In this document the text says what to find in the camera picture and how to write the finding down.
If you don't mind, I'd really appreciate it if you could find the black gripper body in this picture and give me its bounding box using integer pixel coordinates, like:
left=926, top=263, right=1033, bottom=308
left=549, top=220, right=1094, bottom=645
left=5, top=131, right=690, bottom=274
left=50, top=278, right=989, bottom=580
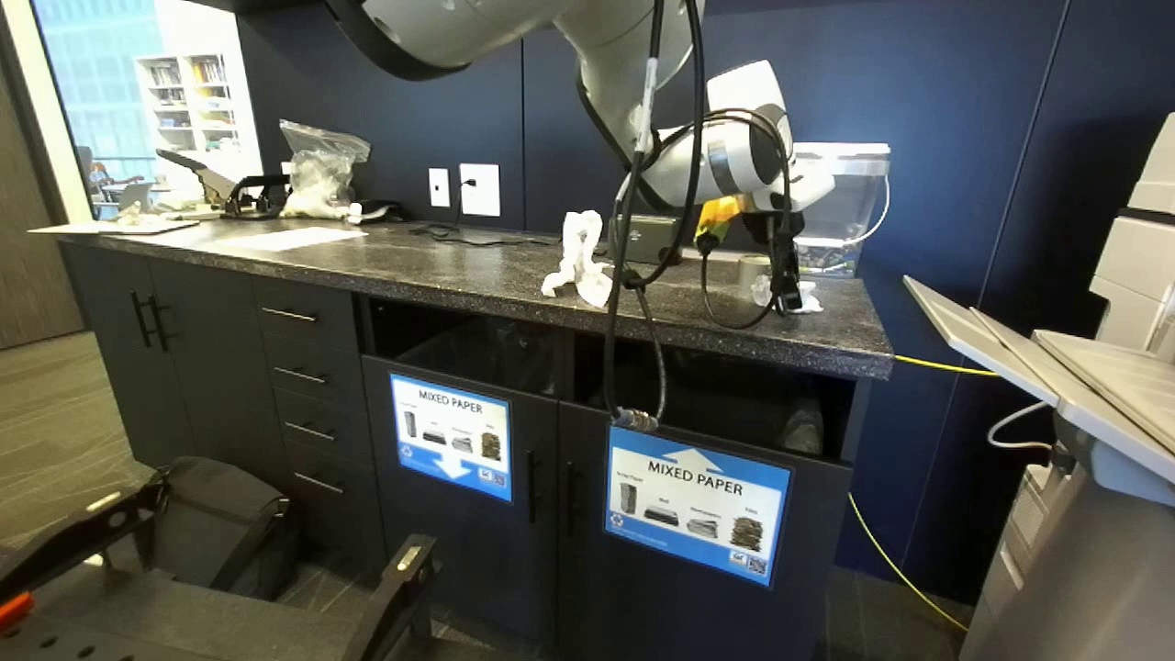
left=737, top=198, right=810, bottom=251

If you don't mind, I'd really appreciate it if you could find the small white tissue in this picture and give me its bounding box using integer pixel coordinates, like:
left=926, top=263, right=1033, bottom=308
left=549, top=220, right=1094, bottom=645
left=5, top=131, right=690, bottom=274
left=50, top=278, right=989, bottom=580
left=750, top=271, right=825, bottom=314

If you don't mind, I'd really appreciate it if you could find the tall twisted white tissue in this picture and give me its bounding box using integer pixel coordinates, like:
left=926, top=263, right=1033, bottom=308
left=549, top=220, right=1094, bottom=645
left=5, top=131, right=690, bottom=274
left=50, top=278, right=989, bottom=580
left=539, top=208, right=620, bottom=308

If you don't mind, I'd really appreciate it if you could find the blue sign with up arrow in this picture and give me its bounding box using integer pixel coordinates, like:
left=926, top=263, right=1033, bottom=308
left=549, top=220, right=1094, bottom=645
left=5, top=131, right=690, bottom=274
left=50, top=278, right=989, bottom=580
left=603, top=421, right=798, bottom=591

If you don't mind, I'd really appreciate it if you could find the blue sign with down arrow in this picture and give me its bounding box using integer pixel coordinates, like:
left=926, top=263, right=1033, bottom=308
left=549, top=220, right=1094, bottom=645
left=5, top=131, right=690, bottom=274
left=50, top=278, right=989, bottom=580
left=385, top=366, right=521, bottom=505

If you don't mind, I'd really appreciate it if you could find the grey white office printer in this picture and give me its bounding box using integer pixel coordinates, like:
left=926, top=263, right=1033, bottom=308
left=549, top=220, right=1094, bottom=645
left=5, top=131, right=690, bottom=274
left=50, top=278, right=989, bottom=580
left=903, top=115, right=1175, bottom=661

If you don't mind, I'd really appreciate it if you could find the clear plastic bag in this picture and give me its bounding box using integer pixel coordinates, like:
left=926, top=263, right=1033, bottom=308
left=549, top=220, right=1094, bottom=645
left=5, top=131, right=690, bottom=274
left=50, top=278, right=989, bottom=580
left=274, top=116, right=374, bottom=226

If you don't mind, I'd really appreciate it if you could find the dark cabinet with stone counter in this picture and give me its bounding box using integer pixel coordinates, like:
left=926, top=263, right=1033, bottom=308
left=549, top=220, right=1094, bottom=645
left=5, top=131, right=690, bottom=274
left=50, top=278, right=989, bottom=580
left=57, top=216, right=899, bottom=661

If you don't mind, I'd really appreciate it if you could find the white paper sheet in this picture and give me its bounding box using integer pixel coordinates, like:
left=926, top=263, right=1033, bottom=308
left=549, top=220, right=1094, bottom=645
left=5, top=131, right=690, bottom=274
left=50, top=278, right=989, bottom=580
left=29, top=216, right=199, bottom=241

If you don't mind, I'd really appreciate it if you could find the window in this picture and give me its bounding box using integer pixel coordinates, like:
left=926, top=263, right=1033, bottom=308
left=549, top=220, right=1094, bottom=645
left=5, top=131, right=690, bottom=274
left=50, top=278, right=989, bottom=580
left=33, top=0, right=268, bottom=226

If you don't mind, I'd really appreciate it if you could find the wrist camera on yellow mount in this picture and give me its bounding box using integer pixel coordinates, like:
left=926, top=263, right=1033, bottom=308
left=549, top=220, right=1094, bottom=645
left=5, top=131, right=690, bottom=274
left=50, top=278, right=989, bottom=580
left=695, top=192, right=750, bottom=247

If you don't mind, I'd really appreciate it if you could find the clear plastic bucket with handle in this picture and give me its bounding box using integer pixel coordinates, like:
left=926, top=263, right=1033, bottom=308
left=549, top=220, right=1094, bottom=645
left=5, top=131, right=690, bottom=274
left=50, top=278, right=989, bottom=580
left=783, top=140, right=897, bottom=278

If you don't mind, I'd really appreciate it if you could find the yellow cable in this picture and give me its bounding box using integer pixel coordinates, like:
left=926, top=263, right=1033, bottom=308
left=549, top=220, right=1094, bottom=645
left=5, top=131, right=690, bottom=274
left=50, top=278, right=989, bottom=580
left=839, top=349, right=997, bottom=640

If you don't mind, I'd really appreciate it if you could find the white printer cable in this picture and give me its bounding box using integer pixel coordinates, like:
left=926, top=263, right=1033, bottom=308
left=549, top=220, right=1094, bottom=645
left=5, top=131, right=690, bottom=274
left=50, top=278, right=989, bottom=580
left=983, top=399, right=1061, bottom=459

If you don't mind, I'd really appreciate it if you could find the large white wall outlet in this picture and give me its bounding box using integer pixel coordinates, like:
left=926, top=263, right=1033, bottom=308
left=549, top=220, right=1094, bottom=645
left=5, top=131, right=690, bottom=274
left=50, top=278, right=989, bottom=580
left=454, top=159, right=505, bottom=220

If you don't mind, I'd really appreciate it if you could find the black cabinet door handle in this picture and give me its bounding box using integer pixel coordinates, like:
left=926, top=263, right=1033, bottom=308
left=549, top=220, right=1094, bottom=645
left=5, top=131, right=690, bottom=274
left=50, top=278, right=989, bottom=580
left=127, top=289, right=154, bottom=353
left=148, top=289, right=175, bottom=357

